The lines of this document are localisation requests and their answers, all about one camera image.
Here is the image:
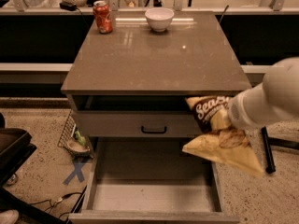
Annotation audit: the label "brown chip bag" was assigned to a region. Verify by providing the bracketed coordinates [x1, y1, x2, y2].
[182, 96, 263, 177]

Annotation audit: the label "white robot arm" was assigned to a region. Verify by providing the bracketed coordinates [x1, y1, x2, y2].
[228, 58, 299, 130]

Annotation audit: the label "closed top drawer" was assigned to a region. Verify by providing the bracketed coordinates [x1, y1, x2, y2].
[73, 111, 202, 138]

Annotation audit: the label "grey drawer cabinet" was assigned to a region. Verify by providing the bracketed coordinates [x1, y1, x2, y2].
[61, 10, 254, 224]

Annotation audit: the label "open middle drawer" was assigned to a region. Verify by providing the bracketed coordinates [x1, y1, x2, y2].
[69, 141, 239, 224]

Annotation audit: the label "white bowl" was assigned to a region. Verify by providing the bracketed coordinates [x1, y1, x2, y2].
[145, 7, 175, 32]

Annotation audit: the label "orange soda can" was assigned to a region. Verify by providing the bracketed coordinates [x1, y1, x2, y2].
[93, 0, 113, 34]

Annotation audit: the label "black stand legs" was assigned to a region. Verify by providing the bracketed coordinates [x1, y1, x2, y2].
[261, 127, 299, 174]

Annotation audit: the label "black power adapter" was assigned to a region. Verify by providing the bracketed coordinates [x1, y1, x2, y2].
[60, 1, 77, 11]

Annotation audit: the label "white shoe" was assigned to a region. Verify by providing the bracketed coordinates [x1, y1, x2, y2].
[0, 210, 19, 224]

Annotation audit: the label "black drawer handle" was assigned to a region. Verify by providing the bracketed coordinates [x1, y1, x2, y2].
[140, 126, 167, 134]

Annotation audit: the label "wire basket with items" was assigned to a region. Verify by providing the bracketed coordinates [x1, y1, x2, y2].
[58, 112, 93, 158]

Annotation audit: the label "black floor cables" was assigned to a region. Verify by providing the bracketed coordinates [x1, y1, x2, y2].
[29, 185, 88, 224]

